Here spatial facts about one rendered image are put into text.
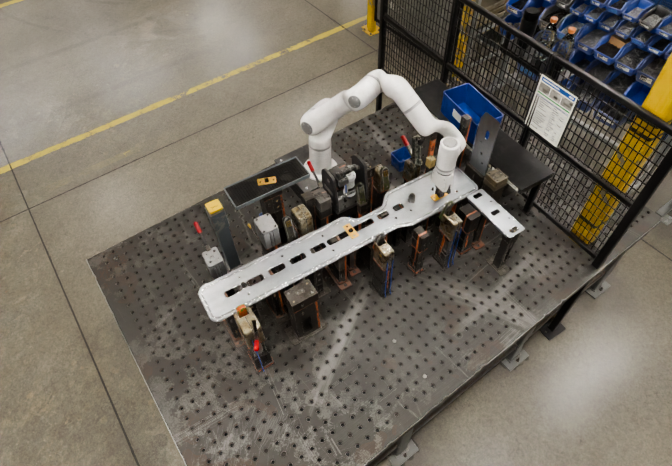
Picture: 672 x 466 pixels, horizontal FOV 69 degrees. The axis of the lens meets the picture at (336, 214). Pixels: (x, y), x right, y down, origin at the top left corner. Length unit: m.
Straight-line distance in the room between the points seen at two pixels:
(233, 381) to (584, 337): 2.08
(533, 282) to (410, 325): 0.65
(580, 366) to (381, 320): 1.37
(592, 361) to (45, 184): 4.02
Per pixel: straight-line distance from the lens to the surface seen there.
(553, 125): 2.51
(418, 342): 2.31
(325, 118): 2.40
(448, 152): 2.13
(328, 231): 2.23
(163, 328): 2.47
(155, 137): 4.46
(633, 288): 3.68
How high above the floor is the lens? 2.79
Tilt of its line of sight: 51 degrees down
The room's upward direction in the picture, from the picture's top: 3 degrees counter-clockwise
